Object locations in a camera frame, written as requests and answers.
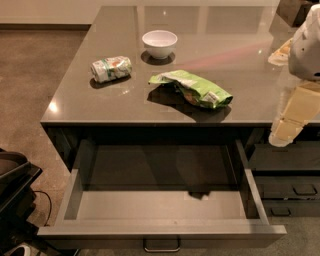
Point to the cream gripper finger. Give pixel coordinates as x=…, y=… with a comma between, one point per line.
x=302, y=105
x=280, y=56

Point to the green rice chip bag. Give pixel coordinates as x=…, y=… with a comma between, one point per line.
x=196, y=90

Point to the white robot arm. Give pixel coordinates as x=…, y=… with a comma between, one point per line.
x=304, y=55

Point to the grey lower side drawer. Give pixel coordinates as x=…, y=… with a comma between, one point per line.
x=298, y=208

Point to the open grey top drawer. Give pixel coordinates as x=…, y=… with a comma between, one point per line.
x=119, y=195

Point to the white ceramic bowl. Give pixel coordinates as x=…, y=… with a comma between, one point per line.
x=159, y=43

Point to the crushed white green can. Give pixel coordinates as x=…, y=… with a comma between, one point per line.
x=111, y=68

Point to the metal drawer handle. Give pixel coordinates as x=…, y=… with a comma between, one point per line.
x=161, y=245

